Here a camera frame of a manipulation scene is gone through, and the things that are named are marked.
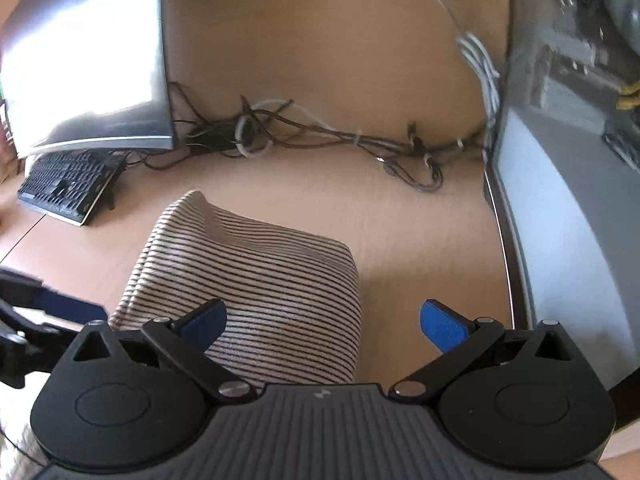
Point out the black curved computer monitor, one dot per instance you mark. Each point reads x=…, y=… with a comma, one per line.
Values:
x=85, y=60

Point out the white computer case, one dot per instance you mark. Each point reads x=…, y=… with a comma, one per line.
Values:
x=575, y=185

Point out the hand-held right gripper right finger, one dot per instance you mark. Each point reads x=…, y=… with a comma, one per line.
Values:
x=440, y=327

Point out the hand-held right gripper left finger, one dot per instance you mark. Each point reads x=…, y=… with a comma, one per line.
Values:
x=205, y=325

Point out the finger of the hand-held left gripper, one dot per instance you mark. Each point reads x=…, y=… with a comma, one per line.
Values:
x=45, y=332
x=65, y=305

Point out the beige striped sweater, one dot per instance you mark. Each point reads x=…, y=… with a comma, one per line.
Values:
x=260, y=290

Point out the black computer keyboard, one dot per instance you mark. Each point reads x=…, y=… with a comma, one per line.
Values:
x=70, y=185

